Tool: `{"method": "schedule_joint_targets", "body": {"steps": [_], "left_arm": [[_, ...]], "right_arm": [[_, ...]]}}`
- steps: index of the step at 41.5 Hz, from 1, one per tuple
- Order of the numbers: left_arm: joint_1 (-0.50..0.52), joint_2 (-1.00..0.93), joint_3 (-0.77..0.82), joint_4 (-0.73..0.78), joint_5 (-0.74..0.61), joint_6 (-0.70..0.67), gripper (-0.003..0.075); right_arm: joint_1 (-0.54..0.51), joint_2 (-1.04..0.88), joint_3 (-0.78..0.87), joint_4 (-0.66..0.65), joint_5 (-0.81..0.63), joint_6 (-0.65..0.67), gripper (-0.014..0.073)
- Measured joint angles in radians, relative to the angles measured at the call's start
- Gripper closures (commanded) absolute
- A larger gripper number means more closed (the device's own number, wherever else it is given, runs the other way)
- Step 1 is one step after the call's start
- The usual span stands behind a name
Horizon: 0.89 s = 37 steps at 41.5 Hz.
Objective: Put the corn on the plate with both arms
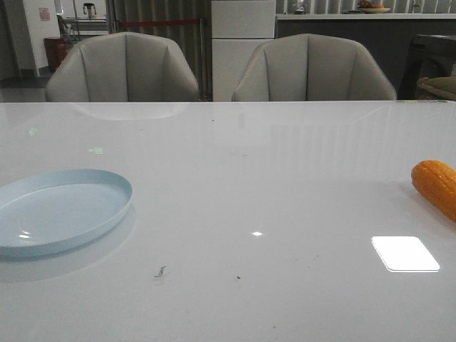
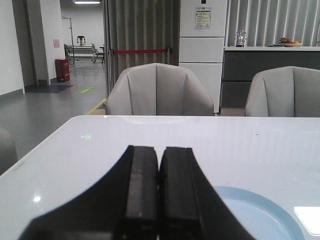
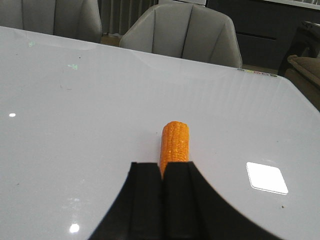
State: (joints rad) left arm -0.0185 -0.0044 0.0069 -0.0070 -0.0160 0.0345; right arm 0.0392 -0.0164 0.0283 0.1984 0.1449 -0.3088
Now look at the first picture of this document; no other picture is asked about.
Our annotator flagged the dark grey counter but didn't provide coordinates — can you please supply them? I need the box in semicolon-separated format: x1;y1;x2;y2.
276;13;455;100

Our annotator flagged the fruit bowl on counter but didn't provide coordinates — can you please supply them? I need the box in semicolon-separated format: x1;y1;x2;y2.
357;0;390;14

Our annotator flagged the pink wall notice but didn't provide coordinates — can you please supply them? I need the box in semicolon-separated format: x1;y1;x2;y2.
38;7;50;21

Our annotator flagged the red bin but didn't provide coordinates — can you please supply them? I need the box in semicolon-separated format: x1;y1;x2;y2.
43;37;67;72

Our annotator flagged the beige cushion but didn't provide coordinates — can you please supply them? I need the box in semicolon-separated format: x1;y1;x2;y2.
416;76;455;101

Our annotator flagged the left grey upholstered chair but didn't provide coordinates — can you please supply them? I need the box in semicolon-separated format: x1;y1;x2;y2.
45;32;200;102

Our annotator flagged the grey upholstered chair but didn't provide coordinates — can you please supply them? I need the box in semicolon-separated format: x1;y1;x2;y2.
232;33;396;102
45;32;200;102

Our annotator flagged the right grey upholstered chair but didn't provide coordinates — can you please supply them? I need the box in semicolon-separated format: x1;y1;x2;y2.
232;33;396;102

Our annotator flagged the light blue round plate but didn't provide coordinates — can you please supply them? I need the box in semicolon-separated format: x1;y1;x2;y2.
1;169;133;258

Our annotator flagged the red barrier belt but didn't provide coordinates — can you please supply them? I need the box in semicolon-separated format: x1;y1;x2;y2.
119;19;200;27

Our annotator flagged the orange plastic corn cob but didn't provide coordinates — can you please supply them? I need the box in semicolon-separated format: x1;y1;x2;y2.
411;160;455;222

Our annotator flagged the metal barrier post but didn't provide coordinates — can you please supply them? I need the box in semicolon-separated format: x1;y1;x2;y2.
199;17;208;100

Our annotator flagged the white cabinet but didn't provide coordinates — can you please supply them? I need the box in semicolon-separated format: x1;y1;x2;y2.
211;1;276;102

